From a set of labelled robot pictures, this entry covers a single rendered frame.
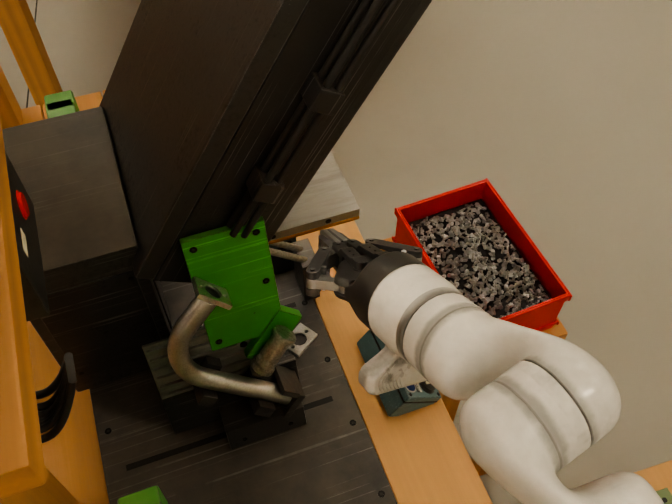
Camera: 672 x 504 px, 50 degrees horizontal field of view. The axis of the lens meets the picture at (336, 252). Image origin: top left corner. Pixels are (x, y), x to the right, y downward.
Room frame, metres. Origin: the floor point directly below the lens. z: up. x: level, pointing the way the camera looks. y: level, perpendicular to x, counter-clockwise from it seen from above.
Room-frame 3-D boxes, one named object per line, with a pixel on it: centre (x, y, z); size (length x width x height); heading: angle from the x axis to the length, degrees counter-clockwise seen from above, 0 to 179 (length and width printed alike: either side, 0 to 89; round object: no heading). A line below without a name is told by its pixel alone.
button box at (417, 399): (0.56, -0.11, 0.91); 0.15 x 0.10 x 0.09; 20
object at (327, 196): (0.75, 0.17, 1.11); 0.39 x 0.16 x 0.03; 110
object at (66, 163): (0.69, 0.41, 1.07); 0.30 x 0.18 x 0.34; 20
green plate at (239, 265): (0.59, 0.15, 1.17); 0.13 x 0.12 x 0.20; 20
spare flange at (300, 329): (0.63, 0.07, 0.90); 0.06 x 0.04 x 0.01; 143
